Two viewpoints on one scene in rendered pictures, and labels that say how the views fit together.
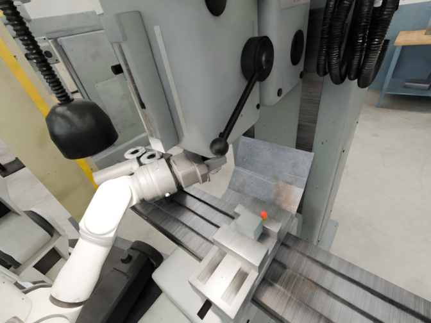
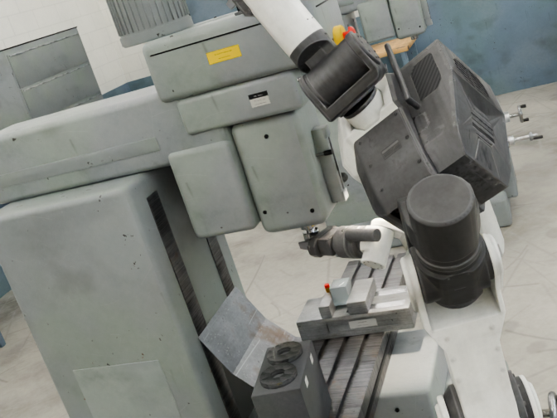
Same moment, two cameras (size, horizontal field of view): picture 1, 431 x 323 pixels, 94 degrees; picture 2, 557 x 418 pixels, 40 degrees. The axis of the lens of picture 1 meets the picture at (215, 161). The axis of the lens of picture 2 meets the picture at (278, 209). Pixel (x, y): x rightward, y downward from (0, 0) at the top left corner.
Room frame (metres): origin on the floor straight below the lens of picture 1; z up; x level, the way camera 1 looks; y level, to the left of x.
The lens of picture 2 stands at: (1.25, 1.85, 1.97)
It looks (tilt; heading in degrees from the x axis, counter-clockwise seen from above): 17 degrees down; 248
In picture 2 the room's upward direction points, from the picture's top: 18 degrees counter-clockwise
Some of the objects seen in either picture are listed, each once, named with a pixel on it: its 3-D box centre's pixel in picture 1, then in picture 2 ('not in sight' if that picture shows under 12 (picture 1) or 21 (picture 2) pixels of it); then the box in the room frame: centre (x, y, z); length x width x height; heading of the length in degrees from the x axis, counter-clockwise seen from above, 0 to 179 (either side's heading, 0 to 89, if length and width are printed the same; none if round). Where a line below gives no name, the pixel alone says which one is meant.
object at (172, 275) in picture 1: (230, 252); (357, 381); (0.42, 0.01, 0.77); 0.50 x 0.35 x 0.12; 135
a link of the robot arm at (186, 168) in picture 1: (177, 172); (338, 242); (0.39, 0.10, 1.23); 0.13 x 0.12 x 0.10; 20
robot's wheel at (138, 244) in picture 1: (146, 254); not in sight; (0.65, 0.49, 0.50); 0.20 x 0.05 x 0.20; 61
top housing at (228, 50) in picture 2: not in sight; (246, 42); (0.43, 0.00, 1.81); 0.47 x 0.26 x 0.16; 135
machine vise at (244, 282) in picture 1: (245, 245); (356, 307); (0.33, -0.04, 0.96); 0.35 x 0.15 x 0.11; 136
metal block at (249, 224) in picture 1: (249, 226); (341, 291); (0.35, -0.06, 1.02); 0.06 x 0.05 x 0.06; 46
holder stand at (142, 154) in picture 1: (151, 172); (293, 396); (0.72, 0.29, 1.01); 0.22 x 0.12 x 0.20; 53
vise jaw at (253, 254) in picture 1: (239, 245); (361, 295); (0.31, -0.02, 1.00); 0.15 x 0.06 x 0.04; 46
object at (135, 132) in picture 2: not in sight; (111, 137); (0.77, -0.34, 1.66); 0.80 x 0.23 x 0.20; 135
